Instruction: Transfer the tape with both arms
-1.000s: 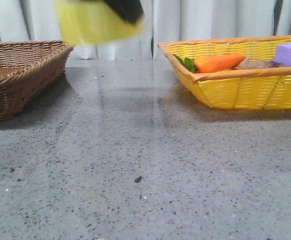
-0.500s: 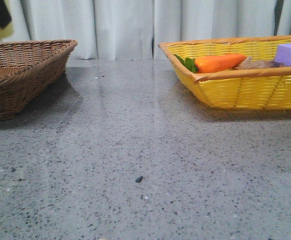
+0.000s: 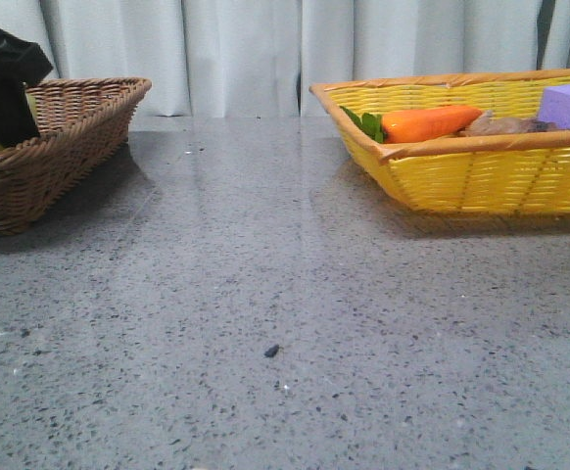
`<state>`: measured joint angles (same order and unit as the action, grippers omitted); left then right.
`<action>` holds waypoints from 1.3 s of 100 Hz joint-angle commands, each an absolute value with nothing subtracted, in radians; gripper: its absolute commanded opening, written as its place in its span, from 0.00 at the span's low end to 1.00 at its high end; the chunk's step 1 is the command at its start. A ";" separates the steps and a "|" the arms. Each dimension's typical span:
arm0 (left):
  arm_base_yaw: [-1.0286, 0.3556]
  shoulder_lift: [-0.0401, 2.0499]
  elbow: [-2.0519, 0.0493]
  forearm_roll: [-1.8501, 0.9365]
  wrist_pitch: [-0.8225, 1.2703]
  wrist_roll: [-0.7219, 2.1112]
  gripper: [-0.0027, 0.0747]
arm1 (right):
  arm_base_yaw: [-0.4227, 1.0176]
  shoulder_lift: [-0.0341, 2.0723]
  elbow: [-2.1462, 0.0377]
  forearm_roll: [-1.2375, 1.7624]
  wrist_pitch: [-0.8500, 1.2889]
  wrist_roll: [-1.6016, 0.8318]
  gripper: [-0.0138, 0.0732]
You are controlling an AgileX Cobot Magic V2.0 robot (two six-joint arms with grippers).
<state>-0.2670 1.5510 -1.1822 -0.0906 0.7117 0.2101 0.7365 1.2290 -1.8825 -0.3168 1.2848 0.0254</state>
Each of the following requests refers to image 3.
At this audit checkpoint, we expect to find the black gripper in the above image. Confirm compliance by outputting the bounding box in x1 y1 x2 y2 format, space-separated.
0 28 53 148

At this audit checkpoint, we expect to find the brown wicker basket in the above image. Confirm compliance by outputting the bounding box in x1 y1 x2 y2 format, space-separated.
0 77 152 236

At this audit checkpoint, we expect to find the white curtain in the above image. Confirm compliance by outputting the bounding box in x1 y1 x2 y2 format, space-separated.
0 1 570 118

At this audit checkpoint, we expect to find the small black debris piece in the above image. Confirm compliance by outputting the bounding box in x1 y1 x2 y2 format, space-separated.
263 344 280 357

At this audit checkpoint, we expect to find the orange toy carrot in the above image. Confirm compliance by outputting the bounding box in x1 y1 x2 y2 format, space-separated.
341 105 483 144

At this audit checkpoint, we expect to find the brown toy potato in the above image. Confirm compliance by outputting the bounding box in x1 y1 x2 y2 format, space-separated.
460 110 559 137

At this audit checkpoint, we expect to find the yellow wicker basket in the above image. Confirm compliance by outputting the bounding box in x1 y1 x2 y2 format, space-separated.
309 69 570 214

